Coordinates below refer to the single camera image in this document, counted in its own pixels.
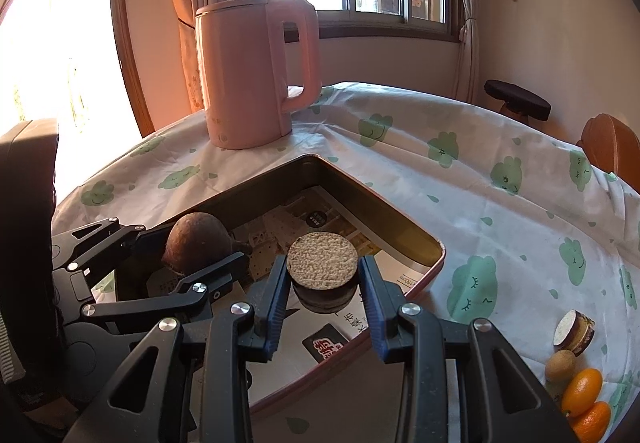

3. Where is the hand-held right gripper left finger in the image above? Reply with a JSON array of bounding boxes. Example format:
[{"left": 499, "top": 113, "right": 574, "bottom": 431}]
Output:
[{"left": 62, "top": 255, "right": 291, "bottom": 443}]

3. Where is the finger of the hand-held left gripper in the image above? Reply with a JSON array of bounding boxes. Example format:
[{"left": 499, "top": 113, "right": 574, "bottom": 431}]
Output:
[
  {"left": 52, "top": 217, "right": 173, "bottom": 275},
  {"left": 81, "top": 250, "right": 252, "bottom": 332}
]

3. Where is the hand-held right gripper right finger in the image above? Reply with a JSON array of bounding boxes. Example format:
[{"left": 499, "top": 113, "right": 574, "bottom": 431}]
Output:
[{"left": 357, "top": 255, "right": 581, "bottom": 443}]

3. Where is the dark brown round fruit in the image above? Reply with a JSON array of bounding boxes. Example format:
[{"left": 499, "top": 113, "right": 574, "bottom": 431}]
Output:
[{"left": 162, "top": 212, "right": 253, "bottom": 276}]

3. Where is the round rice cake slice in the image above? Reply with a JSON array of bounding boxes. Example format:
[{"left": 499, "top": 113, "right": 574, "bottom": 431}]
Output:
[{"left": 286, "top": 232, "right": 360, "bottom": 315}]

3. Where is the pink metal tin box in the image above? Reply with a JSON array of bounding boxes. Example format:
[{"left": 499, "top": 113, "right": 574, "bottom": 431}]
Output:
[{"left": 115, "top": 154, "right": 448, "bottom": 419}]

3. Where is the brown kiwi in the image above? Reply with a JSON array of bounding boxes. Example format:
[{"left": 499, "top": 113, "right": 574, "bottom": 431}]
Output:
[{"left": 544, "top": 349, "right": 577, "bottom": 384}]

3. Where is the orange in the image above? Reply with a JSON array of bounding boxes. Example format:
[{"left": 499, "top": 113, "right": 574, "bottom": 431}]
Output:
[
  {"left": 561, "top": 368, "right": 603, "bottom": 416},
  {"left": 570, "top": 401, "right": 613, "bottom": 443}
]

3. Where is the printed paper leaflet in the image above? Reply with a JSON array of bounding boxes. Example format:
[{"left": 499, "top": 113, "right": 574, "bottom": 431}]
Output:
[{"left": 145, "top": 187, "right": 426, "bottom": 404}]

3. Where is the pink electric kettle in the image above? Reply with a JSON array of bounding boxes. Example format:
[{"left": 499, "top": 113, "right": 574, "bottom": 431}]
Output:
[{"left": 195, "top": 0, "right": 323, "bottom": 151}]

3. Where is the purple cut fruit piece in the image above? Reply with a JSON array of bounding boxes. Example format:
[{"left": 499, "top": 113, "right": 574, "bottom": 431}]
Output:
[{"left": 552, "top": 309, "right": 596, "bottom": 357}]

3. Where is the black round stool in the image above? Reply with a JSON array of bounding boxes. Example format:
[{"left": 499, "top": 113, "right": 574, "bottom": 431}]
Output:
[{"left": 483, "top": 79, "right": 552, "bottom": 125}]

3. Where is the beige tied curtain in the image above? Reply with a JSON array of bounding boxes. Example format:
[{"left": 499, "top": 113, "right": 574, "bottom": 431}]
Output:
[{"left": 442, "top": 0, "right": 482, "bottom": 104}]

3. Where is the wooden door frame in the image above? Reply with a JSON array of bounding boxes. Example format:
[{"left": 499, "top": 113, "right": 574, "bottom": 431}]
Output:
[{"left": 109, "top": 0, "right": 156, "bottom": 134}]

